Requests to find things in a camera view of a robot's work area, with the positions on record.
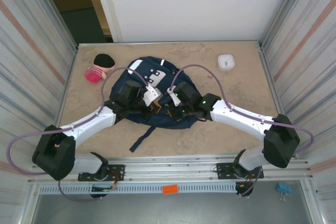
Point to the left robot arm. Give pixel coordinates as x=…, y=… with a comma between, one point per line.
x=89, y=127

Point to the black controller board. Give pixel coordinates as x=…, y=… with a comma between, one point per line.
x=105, y=189
x=245, y=188

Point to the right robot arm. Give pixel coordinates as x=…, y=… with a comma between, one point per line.
x=236, y=116

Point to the orange tape tag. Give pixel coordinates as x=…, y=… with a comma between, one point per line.
x=170, y=190

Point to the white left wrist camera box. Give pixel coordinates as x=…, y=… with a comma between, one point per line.
x=152, y=95

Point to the aluminium rail frame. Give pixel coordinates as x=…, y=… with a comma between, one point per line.
x=170, y=167

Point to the navy blue backpack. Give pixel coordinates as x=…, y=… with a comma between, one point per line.
x=168, y=125

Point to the plush doll with black hair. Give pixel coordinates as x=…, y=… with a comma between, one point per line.
x=101, y=64

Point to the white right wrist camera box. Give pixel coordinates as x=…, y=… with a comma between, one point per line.
x=174, y=98

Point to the brown wooden door frame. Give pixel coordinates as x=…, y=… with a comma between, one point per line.
x=96, y=3

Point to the aluminium table edge profile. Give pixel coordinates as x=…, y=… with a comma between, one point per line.
x=170, y=43

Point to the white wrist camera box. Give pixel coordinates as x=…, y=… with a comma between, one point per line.
x=174, y=98
x=152, y=95

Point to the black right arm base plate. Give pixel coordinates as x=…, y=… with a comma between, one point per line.
x=223, y=170

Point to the blue binder clip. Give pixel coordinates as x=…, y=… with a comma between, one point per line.
x=284, y=188

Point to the white square clock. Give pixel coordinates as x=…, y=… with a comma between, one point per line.
x=225, y=62

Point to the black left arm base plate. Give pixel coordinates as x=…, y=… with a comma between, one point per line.
x=118, y=170

